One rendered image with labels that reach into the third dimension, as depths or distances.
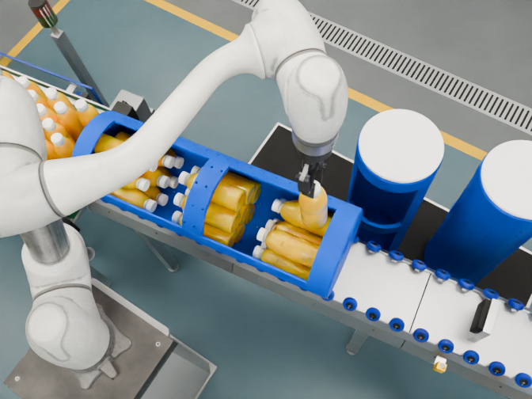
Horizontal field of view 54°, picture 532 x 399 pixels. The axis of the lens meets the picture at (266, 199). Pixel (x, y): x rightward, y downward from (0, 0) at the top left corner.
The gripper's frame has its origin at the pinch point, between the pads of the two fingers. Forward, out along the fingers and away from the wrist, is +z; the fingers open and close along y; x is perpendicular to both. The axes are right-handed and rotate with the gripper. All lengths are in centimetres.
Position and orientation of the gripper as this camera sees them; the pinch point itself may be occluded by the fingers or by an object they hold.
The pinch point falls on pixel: (312, 181)
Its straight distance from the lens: 121.4
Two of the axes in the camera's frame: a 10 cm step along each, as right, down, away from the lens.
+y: 4.3, -8.4, 3.3
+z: 0.6, 3.9, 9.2
